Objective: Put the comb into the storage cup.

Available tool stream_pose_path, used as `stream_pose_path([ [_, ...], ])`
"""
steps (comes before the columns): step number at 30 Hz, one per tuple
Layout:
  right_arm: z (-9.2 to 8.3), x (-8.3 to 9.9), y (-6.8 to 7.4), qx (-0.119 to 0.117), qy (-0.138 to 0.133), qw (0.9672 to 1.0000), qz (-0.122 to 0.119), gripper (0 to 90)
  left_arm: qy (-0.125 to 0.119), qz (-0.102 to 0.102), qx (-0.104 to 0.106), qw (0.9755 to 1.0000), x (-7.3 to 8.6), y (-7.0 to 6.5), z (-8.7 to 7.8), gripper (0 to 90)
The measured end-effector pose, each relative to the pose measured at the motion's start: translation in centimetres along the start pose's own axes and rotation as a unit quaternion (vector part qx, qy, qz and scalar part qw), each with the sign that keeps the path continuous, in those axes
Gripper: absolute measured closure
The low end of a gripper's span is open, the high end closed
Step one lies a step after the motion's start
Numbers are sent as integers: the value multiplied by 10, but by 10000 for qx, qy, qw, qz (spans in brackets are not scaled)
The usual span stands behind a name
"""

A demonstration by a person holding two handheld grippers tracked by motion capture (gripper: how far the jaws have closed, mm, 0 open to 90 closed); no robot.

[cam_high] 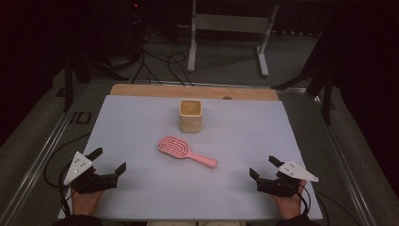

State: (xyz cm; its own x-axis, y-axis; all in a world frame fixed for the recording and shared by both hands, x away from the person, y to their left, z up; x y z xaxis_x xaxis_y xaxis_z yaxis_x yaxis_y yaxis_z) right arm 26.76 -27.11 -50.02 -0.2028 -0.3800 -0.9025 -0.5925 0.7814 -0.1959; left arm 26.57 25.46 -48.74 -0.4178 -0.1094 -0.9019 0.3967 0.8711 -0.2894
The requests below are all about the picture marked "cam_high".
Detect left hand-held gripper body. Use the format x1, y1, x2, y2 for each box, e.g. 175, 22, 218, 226
63, 151, 119, 195

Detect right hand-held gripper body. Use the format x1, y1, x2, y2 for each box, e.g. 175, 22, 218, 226
256, 159, 320, 198

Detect pink hairbrush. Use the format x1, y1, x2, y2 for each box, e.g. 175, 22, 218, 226
157, 135, 218, 170

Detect beige square cup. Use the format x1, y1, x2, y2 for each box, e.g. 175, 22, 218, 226
178, 99, 203, 134

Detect person's left hand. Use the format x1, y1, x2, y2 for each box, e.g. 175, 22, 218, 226
71, 187, 105, 217

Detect person's right hand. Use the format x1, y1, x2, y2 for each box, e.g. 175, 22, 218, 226
271, 179, 308, 220

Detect black floor socket box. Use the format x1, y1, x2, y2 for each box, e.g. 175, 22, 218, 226
70, 111, 93, 125

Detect white table mat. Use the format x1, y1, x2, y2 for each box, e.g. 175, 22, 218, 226
57, 94, 324, 220

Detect black tripod stand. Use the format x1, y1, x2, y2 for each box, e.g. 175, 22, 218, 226
271, 31, 336, 126
61, 53, 130, 113

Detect grey metal stand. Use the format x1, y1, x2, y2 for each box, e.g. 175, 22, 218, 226
186, 0, 279, 78

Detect left hand-held gripper cable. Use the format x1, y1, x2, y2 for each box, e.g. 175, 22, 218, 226
42, 133, 92, 218

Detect hand-held gripper cable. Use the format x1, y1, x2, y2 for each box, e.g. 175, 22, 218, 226
42, 133, 92, 218
290, 178, 330, 226

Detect right hand-held gripper cable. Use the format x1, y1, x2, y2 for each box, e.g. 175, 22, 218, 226
290, 178, 330, 226

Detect aluminium floor rail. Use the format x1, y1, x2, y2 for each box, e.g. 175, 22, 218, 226
0, 84, 89, 226
309, 93, 379, 226

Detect black floor cables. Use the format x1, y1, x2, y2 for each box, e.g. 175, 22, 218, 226
131, 46, 195, 88

